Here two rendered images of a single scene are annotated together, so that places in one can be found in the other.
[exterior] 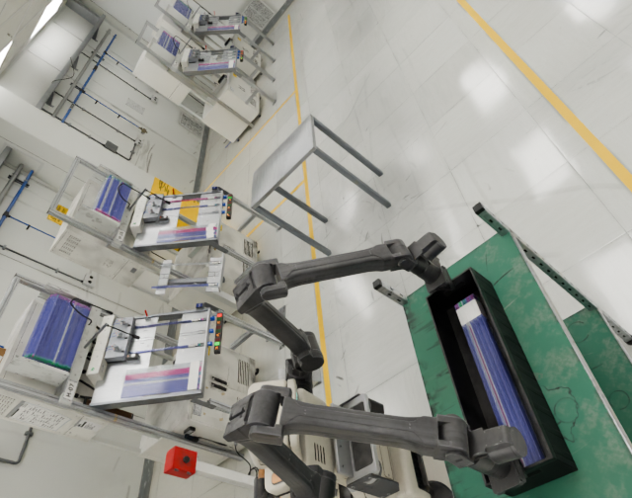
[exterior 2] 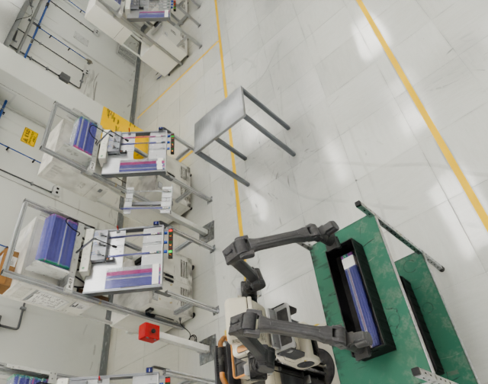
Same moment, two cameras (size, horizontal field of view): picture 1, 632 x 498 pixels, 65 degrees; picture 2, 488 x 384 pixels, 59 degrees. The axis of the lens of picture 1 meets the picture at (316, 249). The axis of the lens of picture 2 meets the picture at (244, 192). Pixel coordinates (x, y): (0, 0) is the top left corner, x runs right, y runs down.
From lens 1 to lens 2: 87 cm
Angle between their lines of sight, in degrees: 7
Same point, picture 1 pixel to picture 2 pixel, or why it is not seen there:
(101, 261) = (75, 184)
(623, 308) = (440, 248)
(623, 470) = (416, 350)
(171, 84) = (116, 27)
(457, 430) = (341, 332)
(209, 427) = (163, 308)
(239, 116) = (171, 56)
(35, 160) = (9, 92)
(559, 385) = (392, 307)
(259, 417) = (248, 325)
